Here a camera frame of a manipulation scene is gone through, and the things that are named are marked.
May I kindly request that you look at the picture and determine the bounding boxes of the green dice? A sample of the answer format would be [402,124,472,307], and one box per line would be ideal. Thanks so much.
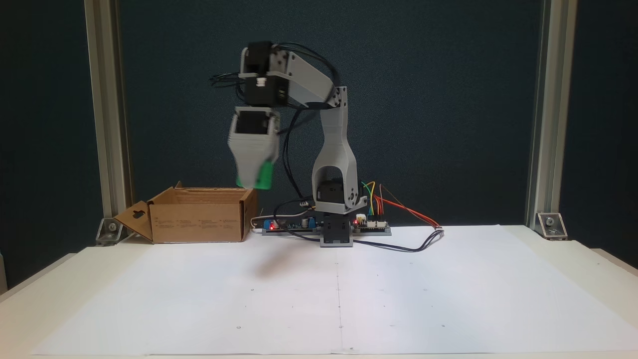
[236,160,276,191]

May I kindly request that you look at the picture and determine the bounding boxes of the blue circuit board red LED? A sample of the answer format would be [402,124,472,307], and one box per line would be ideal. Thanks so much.
[261,216,322,236]

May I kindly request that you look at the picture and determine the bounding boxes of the open cardboard box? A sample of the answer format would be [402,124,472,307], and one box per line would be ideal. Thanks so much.
[114,182,259,245]

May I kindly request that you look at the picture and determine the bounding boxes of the large white paper sheet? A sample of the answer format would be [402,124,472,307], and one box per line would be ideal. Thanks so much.
[32,224,638,356]

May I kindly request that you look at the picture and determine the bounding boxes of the black arm motor cables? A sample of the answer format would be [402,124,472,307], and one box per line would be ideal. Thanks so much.
[209,42,344,205]

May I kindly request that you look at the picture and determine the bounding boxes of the green jumper wire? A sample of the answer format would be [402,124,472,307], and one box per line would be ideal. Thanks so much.
[361,181,374,217]

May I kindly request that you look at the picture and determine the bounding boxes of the yellow jumper wire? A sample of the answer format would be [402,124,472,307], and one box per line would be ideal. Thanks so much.
[361,179,376,218]

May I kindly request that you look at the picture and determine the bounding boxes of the circuit board with coloured wires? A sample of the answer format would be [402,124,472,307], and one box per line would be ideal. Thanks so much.
[352,213,392,236]

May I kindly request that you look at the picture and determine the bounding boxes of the orange red wire pair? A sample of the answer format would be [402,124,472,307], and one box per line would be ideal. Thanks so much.
[373,183,442,230]

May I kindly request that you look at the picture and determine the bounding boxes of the aluminium frame post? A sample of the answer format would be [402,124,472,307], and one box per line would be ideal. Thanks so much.
[84,0,133,220]
[525,0,579,226]

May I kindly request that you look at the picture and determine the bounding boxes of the metal corner bracket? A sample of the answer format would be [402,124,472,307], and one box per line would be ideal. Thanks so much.
[95,216,125,246]
[535,212,568,239]

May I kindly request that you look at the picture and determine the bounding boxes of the black cable with white connector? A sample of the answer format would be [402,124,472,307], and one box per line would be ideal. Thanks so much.
[273,199,445,253]

